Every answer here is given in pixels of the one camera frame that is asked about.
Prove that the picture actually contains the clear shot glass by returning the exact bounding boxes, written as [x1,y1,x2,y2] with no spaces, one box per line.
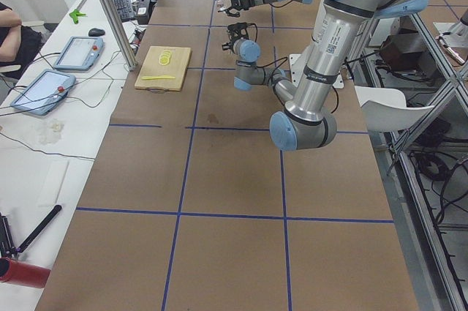
[216,2,226,12]

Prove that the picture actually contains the lemon slices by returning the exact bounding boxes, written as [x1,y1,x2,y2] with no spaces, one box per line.
[158,50,173,66]

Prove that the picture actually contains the wooden cutting board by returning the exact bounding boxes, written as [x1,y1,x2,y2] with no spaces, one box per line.
[135,46,192,91]

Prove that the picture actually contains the yellow plastic knife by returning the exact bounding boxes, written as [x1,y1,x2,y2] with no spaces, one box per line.
[141,75,176,80]

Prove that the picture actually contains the black keyboard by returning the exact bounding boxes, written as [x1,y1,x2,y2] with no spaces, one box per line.
[112,0,135,22]

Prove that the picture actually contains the black computer mouse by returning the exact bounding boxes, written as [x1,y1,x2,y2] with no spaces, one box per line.
[88,28,105,37]

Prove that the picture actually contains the upper teach pendant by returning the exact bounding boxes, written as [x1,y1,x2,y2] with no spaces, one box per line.
[53,36,104,72]

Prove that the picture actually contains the teach pendant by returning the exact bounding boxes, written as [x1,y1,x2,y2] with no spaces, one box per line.
[53,36,104,72]
[10,70,76,116]

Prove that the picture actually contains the green plastic clamp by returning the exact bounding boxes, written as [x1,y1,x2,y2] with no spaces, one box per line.
[69,9,86,24]

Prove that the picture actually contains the white chair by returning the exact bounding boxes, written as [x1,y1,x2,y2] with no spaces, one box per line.
[355,86,434,132]

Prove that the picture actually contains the lower teach pendant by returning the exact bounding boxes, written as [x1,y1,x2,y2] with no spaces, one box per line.
[10,70,76,116]

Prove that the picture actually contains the crumpled white tissue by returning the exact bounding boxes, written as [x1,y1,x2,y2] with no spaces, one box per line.
[37,119,64,145]

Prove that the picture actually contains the seated person black shirt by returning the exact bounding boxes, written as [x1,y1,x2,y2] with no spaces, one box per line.
[1,3,45,80]

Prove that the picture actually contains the red bottle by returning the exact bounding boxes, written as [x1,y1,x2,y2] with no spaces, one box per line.
[1,258,50,288]

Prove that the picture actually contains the aluminium frame post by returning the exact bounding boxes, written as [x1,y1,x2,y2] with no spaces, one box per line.
[99,0,137,71]

